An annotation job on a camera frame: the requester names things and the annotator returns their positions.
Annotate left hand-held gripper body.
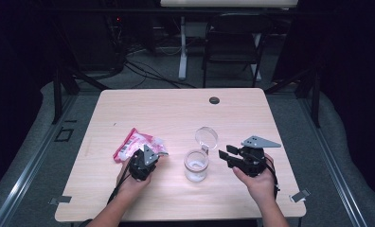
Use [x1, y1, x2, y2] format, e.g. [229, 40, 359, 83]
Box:
[127, 144, 160, 182]

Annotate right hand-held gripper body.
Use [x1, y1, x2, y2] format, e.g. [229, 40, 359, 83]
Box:
[227, 135, 282, 178]

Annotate pink and white plastic bag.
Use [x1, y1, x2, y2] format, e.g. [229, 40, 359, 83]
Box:
[113, 127, 170, 164]

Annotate clear glass jar lid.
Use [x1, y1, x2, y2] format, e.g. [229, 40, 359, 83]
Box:
[194, 126, 219, 156]

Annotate clear glass jar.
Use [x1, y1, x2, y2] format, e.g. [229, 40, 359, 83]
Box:
[184, 148, 210, 183]

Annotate person's left hand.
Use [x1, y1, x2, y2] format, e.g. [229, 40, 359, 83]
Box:
[116, 157, 153, 197]

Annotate person's right hand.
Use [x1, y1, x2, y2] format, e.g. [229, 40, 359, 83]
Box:
[232, 153, 277, 204]

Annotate grey table clip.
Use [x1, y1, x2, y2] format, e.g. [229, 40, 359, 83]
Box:
[48, 195, 73, 206]
[289, 188, 312, 203]

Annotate black metal stand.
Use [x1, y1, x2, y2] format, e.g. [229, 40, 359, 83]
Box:
[264, 67, 322, 129]
[51, 67, 111, 125]

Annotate black chair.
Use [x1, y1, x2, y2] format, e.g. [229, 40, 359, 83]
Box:
[202, 12, 274, 89]

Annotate grey box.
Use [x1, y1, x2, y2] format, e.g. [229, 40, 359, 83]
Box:
[185, 22, 208, 39]

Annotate dark computer tower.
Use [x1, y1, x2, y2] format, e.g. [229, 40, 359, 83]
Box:
[78, 12, 124, 72]

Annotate white desk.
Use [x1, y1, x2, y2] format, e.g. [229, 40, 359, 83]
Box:
[159, 0, 299, 82]

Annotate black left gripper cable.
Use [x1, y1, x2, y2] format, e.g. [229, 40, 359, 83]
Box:
[107, 162, 134, 205]

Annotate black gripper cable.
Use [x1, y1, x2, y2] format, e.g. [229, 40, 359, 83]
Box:
[264, 156, 281, 201]
[107, 162, 134, 205]

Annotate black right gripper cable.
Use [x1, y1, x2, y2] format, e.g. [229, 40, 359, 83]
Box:
[264, 156, 281, 201]

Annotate black floor cables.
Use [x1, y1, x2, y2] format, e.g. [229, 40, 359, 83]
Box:
[123, 60, 197, 90]

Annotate aluminium floor rail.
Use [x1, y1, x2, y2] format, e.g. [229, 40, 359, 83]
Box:
[297, 97, 368, 227]
[0, 94, 78, 227]

